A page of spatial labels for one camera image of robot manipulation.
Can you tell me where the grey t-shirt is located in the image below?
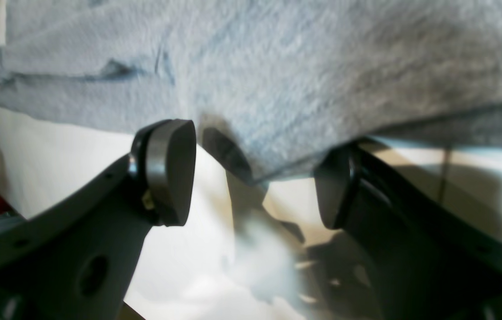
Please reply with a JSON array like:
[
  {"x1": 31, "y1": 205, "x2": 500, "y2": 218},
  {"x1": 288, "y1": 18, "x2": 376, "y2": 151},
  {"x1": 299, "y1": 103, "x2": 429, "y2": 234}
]
[{"x1": 0, "y1": 0, "x2": 502, "y2": 182}]

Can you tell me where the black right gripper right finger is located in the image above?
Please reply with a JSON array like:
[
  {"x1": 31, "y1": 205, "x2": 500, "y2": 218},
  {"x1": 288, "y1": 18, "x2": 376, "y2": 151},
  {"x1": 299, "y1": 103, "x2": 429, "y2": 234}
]
[{"x1": 313, "y1": 144, "x2": 502, "y2": 320}]

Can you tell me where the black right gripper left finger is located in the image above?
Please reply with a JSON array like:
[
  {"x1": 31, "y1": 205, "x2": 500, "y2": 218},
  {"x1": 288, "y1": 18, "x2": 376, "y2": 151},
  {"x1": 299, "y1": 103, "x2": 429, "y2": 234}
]
[{"x1": 0, "y1": 119, "x2": 197, "y2": 320}]

